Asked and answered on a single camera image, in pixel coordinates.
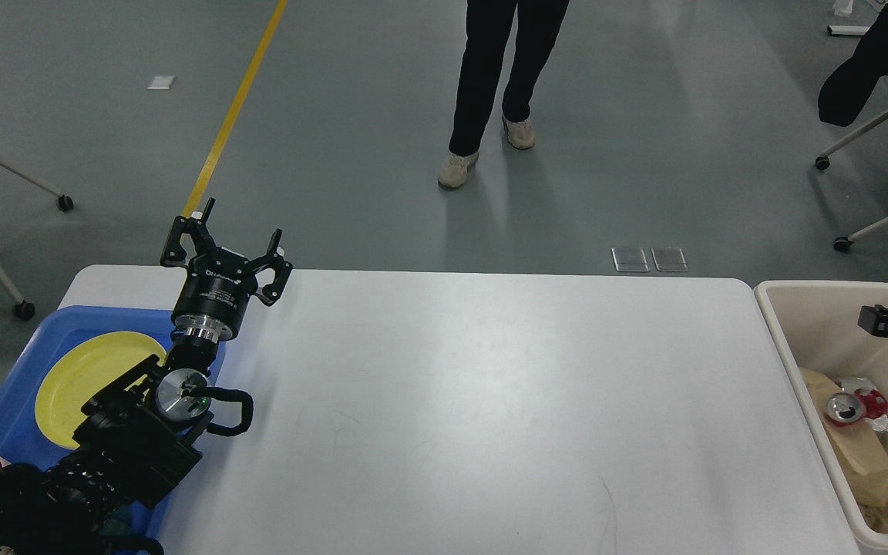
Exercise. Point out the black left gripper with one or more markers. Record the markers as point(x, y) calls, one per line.
point(213, 297)

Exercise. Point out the brown paper bag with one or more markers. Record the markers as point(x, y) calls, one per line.
point(860, 454)

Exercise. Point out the metal floor plate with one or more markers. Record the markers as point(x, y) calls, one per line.
point(639, 260)

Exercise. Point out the beige plastic bin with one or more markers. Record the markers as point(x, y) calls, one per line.
point(814, 326)

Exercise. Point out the blue plastic tray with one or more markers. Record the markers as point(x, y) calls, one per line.
point(20, 438)

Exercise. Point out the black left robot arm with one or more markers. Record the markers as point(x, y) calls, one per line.
point(136, 443)

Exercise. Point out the red foil wrapper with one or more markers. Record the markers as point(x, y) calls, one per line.
point(848, 408)

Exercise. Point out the yellow plastic plate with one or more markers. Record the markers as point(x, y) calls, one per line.
point(80, 374)

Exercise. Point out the aluminium foil sheet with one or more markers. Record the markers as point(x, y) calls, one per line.
point(868, 385)

